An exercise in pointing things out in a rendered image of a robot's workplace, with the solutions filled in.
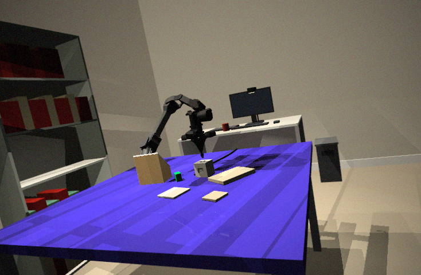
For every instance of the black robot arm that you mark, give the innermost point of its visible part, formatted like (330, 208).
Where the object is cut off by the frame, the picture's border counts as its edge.
(151, 142)

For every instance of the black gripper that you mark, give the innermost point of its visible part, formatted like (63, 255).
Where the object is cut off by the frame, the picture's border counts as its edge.
(200, 140)

